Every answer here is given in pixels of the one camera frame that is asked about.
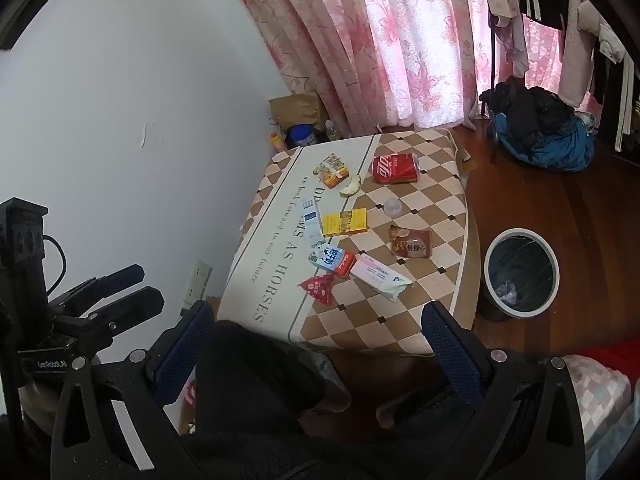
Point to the dark clothes pile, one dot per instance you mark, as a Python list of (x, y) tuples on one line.
[(530, 107)]

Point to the pink checkered blanket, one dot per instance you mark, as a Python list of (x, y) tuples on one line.
[(600, 392)]

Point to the table with checkered cloth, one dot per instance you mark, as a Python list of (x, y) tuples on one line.
[(425, 200)]

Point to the orange snack packet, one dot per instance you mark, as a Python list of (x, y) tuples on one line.
[(332, 168)]

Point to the brown snack wrapper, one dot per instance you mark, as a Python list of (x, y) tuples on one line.
[(410, 242)]

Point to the round bin with black liner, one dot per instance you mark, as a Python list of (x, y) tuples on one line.
[(522, 272)]

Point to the white puffer jacket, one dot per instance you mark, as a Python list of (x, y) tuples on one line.
[(607, 35)]

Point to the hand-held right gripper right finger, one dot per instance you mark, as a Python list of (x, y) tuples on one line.
[(452, 355)]

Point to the small orange bottle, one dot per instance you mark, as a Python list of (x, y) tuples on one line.
[(278, 143)]

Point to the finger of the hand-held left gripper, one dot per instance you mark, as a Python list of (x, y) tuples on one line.
[(135, 306), (112, 280)]

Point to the blue jacket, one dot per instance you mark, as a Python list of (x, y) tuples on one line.
[(560, 152)]

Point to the brown paper bag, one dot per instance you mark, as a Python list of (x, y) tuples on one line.
[(297, 107)]

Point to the blue white flat box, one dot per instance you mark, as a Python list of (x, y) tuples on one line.
[(312, 220)]

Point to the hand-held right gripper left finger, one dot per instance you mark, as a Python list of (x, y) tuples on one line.
[(186, 345)]

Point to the blue white milk carton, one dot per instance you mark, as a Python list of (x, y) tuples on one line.
[(326, 256)]

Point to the pink white tissue pack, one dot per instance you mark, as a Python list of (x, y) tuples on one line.
[(377, 275)]

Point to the clear plastic bottle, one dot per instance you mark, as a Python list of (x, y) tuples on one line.
[(331, 131)]

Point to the black clothes rack pole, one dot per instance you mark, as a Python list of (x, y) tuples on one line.
[(493, 60)]

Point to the yellow cigarette box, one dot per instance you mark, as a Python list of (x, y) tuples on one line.
[(345, 222)]

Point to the blue lid jar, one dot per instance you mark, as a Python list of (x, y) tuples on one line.
[(301, 136)]

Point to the pale pink hanging garment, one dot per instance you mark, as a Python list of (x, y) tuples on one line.
[(577, 70)]

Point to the pink floral curtain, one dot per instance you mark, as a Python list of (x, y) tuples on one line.
[(400, 35)]

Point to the red crumpled wrapper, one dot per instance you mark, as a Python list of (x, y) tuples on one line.
[(320, 287)]

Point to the crushed red soda can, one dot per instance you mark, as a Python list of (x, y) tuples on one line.
[(395, 168)]

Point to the clear plastic cap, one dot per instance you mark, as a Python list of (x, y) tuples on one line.
[(393, 207)]

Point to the small red box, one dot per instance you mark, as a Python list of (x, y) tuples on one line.
[(347, 265)]

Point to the white wall socket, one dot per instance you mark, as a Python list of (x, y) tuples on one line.
[(196, 285)]

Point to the bread slice piece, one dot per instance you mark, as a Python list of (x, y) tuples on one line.
[(351, 187)]

